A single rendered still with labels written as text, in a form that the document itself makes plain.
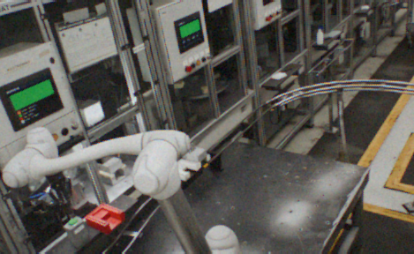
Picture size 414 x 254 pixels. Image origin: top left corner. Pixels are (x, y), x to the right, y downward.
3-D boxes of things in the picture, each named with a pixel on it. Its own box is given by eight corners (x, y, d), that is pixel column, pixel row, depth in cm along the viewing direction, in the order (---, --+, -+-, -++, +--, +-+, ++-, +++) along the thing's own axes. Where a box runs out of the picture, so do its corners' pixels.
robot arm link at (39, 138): (43, 154, 182) (26, 170, 171) (31, 123, 175) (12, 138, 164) (65, 153, 180) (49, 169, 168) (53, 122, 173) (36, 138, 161)
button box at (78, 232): (78, 248, 193) (70, 229, 188) (68, 242, 198) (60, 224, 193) (91, 237, 199) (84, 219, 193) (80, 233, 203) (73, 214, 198)
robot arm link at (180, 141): (147, 123, 164) (136, 140, 153) (190, 121, 160) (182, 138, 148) (154, 151, 170) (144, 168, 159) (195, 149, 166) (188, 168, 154)
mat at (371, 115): (360, 180, 352) (360, 178, 352) (297, 166, 386) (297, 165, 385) (462, 10, 749) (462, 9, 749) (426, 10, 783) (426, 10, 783)
